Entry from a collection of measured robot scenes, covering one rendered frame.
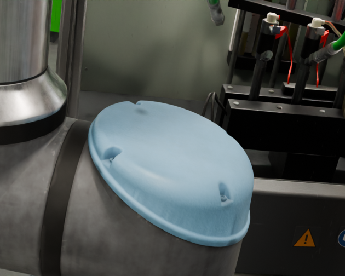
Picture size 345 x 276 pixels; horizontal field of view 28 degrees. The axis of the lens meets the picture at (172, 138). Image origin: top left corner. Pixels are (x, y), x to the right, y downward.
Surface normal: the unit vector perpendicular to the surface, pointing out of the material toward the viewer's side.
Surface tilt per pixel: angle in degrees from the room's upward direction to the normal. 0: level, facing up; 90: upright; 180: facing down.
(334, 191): 0
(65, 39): 43
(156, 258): 90
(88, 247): 84
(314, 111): 0
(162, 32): 90
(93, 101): 0
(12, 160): 88
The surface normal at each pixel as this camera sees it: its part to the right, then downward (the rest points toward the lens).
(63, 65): 0.17, -0.30
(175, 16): 0.09, 0.50
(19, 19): 0.63, 0.43
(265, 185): 0.14, -0.86
